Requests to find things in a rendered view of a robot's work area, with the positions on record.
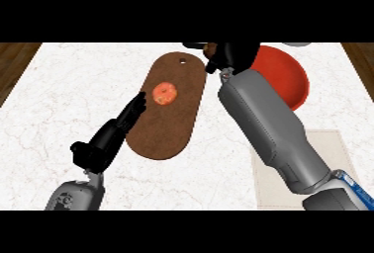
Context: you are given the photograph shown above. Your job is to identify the round orange fruit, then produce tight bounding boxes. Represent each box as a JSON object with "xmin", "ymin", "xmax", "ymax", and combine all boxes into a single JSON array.
[{"xmin": 153, "ymin": 81, "xmax": 181, "ymax": 107}]

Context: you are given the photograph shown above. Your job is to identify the red bowl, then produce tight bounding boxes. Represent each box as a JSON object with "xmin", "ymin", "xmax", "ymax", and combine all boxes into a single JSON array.
[{"xmin": 250, "ymin": 44, "xmax": 312, "ymax": 112}]

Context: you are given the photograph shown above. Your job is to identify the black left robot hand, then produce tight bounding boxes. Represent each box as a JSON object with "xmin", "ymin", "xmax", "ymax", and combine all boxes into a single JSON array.
[{"xmin": 68, "ymin": 91, "xmax": 150, "ymax": 175}]

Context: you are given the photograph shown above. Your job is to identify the beige placemat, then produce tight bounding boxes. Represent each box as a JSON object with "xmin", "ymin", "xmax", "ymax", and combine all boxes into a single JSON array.
[{"xmin": 250, "ymin": 128, "xmax": 363, "ymax": 211}]

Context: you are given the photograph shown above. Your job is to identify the brown sweet potato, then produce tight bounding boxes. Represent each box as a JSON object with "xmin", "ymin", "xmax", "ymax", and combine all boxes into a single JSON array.
[{"xmin": 202, "ymin": 42, "xmax": 219, "ymax": 59}]

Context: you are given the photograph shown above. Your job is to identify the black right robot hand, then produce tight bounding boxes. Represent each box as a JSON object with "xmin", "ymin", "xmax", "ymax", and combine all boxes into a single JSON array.
[{"xmin": 182, "ymin": 42, "xmax": 264, "ymax": 75}]

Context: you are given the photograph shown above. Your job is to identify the brown oval cutting board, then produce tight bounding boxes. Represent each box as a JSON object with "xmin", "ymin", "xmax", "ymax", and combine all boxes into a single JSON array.
[{"xmin": 125, "ymin": 50, "xmax": 209, "ymax": 161}]

